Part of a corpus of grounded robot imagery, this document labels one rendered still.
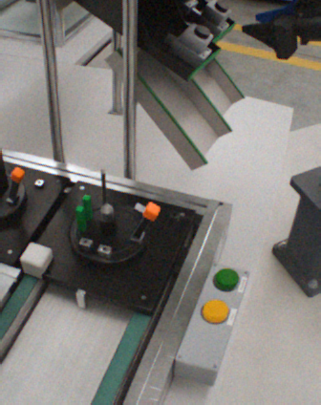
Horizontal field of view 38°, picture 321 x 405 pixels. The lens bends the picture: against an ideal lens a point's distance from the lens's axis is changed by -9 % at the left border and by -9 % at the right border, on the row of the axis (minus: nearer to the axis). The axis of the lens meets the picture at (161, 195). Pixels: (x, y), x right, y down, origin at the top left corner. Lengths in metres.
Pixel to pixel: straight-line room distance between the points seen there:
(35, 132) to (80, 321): 0.65
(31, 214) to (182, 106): 0.38
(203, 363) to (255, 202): 0.49
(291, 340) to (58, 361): 0.42
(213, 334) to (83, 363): 0.21
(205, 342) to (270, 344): 0.17
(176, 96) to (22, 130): 0.50
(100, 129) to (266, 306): 0.65
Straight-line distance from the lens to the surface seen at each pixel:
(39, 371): 0.80
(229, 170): 1.20
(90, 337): 0.82
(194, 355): 0.75
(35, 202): 0.96
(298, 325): 0.94
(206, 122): 1.06
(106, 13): 0.91
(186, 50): 0.89
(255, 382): 0.86
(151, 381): 0.73
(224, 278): 0.83
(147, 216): 0.79
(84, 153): 1.24
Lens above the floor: 1.62
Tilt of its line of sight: 43 degrees down
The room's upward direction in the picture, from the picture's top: 2 degrees clockwise
